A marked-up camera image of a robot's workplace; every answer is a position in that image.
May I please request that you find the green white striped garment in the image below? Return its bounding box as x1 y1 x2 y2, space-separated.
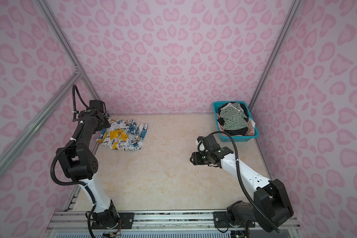
219 102 250 131

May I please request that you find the white yellow blue printed garment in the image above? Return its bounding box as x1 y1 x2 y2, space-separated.
96 119 148 151

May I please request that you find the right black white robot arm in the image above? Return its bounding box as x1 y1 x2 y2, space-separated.
190 147 294 233

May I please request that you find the teal plastic laundry basket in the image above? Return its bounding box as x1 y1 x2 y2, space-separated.
212 101 259 142

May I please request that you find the diagonal aluminium wall strut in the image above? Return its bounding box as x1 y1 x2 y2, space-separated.
0 70 81 179

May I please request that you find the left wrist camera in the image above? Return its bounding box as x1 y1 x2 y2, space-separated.
89 100 107 115

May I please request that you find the black garment in basket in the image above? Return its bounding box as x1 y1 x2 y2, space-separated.
219 102 250 136

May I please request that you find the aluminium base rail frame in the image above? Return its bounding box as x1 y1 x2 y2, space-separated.
43 208 304 238

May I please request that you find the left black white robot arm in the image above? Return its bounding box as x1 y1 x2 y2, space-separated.
50 108 121 229

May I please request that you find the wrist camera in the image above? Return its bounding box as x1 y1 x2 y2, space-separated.
196 135 220 153
89 100 107 115

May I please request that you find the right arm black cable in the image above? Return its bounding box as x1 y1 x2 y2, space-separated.
197 130 282 233

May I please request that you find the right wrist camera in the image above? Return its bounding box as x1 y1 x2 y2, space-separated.
196 135 220 153

